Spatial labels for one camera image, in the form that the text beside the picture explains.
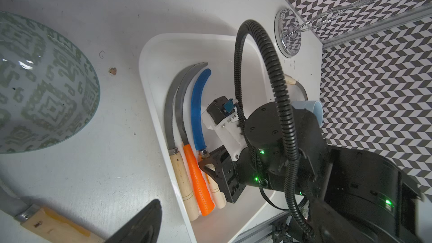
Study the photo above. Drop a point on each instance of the clear glass cup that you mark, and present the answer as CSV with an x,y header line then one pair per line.
x,y
49,88

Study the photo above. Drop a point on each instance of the chrome wire stand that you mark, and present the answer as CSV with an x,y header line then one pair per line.
x,y
288,31

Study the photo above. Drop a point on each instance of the light blue mug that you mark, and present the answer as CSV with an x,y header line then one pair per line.
x,y
313,106

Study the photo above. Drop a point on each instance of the white plastic storage box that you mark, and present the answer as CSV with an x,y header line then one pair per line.
x,y
161,59

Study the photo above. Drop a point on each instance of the orange collar sickle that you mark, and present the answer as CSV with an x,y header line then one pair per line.
x,y
201,191

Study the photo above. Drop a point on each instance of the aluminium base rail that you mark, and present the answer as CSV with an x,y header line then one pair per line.
x,y
270,231

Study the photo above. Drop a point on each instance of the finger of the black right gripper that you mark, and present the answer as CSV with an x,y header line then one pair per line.
x,y
216,163
228,181

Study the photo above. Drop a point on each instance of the wooden handle sickle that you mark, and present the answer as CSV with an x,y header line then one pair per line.
x,y
44,221

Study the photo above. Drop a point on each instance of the blue blade sickle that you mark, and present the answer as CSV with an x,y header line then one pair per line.
x,y
198,137

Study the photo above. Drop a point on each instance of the aluminium corner post right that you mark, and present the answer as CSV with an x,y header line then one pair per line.
x,y
382,25

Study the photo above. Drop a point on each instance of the sickle near chrome stand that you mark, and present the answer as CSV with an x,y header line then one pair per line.
x,y
291,81

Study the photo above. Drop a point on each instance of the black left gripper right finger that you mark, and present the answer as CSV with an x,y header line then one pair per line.
x,y
329,226

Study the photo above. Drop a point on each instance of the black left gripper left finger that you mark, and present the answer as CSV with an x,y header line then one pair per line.
x,y
144,227

